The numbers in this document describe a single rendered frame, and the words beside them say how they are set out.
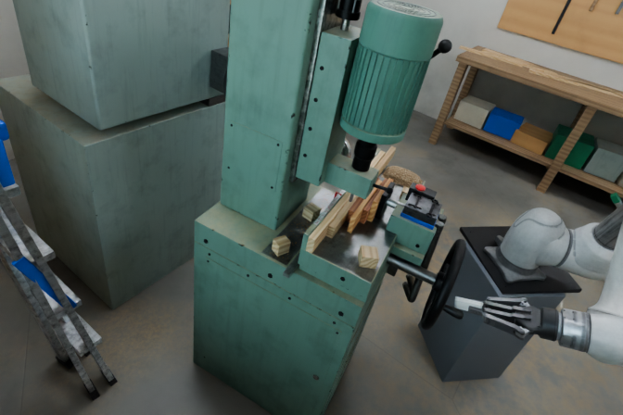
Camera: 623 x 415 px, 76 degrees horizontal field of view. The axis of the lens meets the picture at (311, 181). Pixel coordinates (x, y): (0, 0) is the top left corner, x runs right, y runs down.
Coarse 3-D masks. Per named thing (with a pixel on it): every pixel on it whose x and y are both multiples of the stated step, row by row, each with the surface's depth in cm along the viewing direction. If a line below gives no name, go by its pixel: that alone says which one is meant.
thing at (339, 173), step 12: (336, 156) 117; (336, 168) 113; (348, 168) 112; (372, 168) 115; (324, 180) 116; (336, 180) 115; (348, 180) 113; (360, 180) 111; (372, 180) 110; (360, 192) 113
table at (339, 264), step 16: (400, 192) 138; (368, 224) 120; (384, 224) 121; (336, 240) 112; (352, 240) 113; (368, 240) 114; (384, 240) 115; (304, 256) 107; (320, 256) 106; (336, 256) 107; (352, 256) 108; (384, 256) 110; (400, 256) 119; (416, 256) 117; (320, 272) 108; (336, 272) 105; (352, 272) 103; (368, 272) 104; (352, 288) 105; (368, 288) 102
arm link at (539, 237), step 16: (544, 208) 148; (512, 224) 155; (528, 224) 145; (544, 224) 142; (560, 224) 142; (512, 240) 151; (528, 240) 145; (544, 240) 142; (560, 240) 142; (512, 256) 152; (528, 256) 147; (544, 256) 145; (560, 256) 143
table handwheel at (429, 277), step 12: (456, 240) 119; (456, 252) 109; (396, 264) 120; (408, 264) 120; (444, 264) 129; (456, 264) 106; (420, 276) 118; (432, 276) 117; (444, 276) 114; (456, 276) 105; (432, 288) 118; (444, 288) 104; (432, 300) 127; (444, 300) 104; (432, 312) 106; (432, 324) 109
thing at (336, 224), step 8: (392, 152) 153; (384, 160) 146; (376, 168) 141; (384, 168) 149; (344, 208) 118; (336, 216) 114; (344, 216) 115; (336, 224) 111; (328, 232) 111; (336, 232) 113
